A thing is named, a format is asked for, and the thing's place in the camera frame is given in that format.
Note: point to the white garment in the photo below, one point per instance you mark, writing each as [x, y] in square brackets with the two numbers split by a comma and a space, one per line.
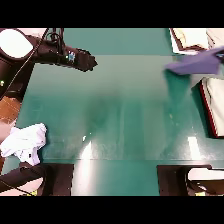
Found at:
[216, 103]
[190, 38]
[25, 141]

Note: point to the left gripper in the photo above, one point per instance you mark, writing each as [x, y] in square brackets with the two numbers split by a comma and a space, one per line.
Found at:
[86, 60]

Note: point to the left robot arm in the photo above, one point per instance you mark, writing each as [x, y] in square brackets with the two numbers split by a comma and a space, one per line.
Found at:
[20, 56]

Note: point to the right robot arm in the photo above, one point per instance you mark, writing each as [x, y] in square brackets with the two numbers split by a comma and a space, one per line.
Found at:
[200, 181]

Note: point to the blue garment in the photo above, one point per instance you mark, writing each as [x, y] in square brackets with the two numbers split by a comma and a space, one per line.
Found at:
[196, 63]

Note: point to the pale garment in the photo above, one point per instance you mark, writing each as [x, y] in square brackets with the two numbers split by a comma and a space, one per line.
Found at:
[216, 36]

